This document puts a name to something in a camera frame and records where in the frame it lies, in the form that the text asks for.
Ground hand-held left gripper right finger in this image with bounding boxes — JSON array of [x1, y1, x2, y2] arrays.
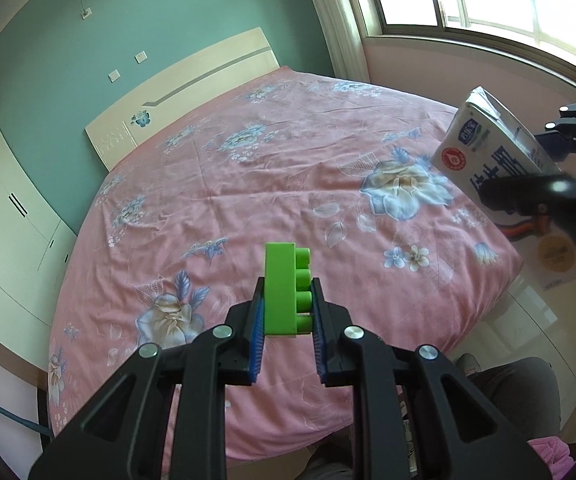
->
[[310, 277, 551, 480]]

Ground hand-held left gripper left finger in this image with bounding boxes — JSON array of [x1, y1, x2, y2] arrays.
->
[[28, 276, 269, 480]]

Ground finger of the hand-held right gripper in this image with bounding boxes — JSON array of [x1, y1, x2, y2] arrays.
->
[[480, 172, 576, 276], [535, 97, 576, 163]]

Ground white milk carton blue print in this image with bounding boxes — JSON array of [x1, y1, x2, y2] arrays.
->
[[429, 86, 569, 211]]

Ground green building block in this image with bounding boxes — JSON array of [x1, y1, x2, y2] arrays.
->
[[264, 242, 315, 337]]

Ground person's shoe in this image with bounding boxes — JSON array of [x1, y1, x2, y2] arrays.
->
[[455, 352, 484, 376]]

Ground floral bed sheet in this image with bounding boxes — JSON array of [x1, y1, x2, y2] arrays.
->
[[48, 65, 524, 463]]

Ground person's grey trousers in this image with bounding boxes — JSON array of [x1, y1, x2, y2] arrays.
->
[[468, 356, 564, 443]]

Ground pink cloth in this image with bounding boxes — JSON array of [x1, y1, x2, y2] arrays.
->
[[525, 435, 576, 480]]

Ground cream bed headboard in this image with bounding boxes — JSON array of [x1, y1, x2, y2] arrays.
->
[[84, 27, 281, 173]]

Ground cream white wardrobe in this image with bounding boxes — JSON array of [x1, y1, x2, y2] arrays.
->
[[0, 119, 79, 331]]

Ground window with white frame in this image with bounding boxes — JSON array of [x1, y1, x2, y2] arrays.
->
[[340, 0, 576, 96]]

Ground blue cable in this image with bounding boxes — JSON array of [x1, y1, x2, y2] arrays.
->
[[0, 385, 51, 436]]

